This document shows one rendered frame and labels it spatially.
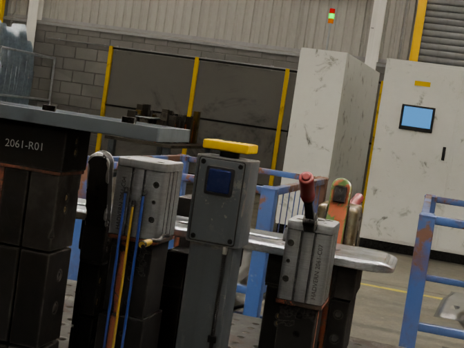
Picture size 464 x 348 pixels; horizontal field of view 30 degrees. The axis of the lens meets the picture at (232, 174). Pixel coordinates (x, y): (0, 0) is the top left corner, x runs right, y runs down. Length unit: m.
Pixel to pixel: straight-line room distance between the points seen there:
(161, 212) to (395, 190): 7.96
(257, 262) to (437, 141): 6.07
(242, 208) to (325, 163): 8.14
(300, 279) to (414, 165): 7.95
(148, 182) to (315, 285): 0.28
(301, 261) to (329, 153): 7.98
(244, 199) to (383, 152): 8.12
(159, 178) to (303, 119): 8.03
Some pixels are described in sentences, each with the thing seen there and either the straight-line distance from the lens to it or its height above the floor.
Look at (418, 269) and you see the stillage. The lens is 3.12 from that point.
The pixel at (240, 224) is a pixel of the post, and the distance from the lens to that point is 1.09.
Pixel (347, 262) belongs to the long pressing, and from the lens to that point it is 1.35.
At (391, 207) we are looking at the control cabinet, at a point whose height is 0.47.
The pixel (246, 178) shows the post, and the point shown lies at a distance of 1.08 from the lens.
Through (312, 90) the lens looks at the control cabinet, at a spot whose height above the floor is 1.57.
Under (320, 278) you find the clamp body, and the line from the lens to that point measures 1.24.
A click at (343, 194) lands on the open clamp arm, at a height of 1.08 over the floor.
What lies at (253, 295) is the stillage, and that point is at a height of 0.54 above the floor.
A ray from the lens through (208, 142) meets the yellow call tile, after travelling 1.09.
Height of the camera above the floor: 1.20
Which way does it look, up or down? 4 degrees down
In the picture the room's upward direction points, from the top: 8 degrees clockwise
